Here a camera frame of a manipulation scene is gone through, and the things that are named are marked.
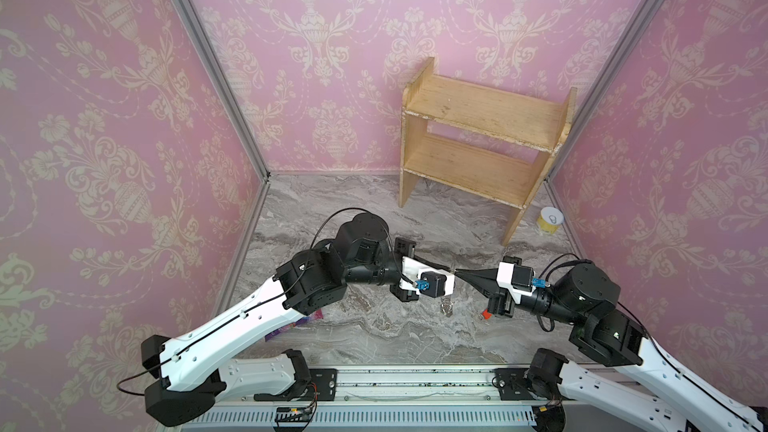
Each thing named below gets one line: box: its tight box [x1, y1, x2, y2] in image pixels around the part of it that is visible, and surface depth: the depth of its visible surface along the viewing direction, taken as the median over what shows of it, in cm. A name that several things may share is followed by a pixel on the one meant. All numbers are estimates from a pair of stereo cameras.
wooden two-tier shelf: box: [398, 57, 577, 246], surface depth 83 cm
